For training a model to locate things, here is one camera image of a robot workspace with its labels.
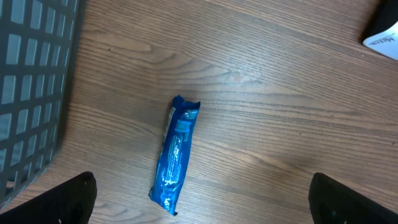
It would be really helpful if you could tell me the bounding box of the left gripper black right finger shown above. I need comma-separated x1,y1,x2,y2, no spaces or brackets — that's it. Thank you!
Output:
308,172,397,224

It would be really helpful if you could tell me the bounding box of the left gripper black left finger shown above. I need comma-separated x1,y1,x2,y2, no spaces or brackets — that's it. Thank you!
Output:
1,172,97,224

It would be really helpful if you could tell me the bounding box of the blue snack bar wrapper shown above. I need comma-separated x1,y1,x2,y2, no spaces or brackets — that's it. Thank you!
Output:
149,95,200,216

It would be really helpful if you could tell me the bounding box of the white barcode scanner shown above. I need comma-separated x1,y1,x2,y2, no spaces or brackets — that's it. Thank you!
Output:
363,22,397,60

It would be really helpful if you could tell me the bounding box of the dark grey plastic basket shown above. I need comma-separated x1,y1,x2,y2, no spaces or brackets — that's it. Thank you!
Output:
1,0,86,206

